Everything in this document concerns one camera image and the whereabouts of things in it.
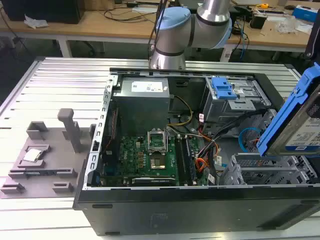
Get hard disk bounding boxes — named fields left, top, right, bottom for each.
left=256, top=62, right=320, bottom=158

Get grey disk bay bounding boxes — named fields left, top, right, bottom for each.
left=218, top=152, right=320, bottom=186

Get blue cardboard box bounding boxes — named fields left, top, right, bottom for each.
left=291, top=5, right=320, bottom=23

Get clear plastic bag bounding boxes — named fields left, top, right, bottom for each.
left=274, top=16, right=305, bottom=35

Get black stepper motor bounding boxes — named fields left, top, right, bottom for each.
left=249, top=11, right=268, bottom=30

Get grey optical drive cage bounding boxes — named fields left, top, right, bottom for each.
left=201, top=76, right=272, bottom=123

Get blue drive bay latch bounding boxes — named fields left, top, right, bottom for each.
left=211, top=76, right=238, bottom=100

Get black RAM stick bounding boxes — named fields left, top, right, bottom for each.
left=180, top=136, right=197, bottom=186

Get grey power supply unit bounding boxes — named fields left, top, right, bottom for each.
left=112, top=76, right=171, bottom=137

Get metal socket cover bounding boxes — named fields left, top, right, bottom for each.
left=147, top=129, right=168, bottom=154

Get CPU socket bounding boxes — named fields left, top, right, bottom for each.
left=149, top=152, right=167, bottom=171

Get black open PC case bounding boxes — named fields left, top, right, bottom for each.
left=72, top=66, right=320, bottom=236

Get green motherboard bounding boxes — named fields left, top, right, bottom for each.
left=99, top=134, right=210, bottom=187

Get black graphics card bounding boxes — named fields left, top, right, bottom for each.
left=131, top=176, right=177, bottom=186

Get wooden desk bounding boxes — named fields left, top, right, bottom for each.
left=0, top=0, right=320, bottom=63

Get black box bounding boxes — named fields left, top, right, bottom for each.
left=1, top=0, right=85, bottom=25

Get crumpled white paper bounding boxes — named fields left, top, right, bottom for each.
left=23, top=14, right=50, bottom=30

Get grey parts rack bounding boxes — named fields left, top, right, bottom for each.
left=0, top=107, right=97, bottom=200

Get silver CPU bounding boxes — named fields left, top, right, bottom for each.
left=22, top=148, right=45, bottom=162

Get blue hanging cable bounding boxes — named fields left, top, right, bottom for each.
left=236, top=19, right=250, bottom=60

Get blue disk wire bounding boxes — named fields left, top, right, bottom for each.
left=238, top=127, right=266, bottom=154

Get black sleeved cable bundle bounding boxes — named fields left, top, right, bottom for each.
left=197, top=109, right=270, bottom=161

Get yellow black power wires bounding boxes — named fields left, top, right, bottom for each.
left=166, top=94, right=194, bottom=128

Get orange disk wire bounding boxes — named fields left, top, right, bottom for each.
left=195, top=157, right=212, bottom=179

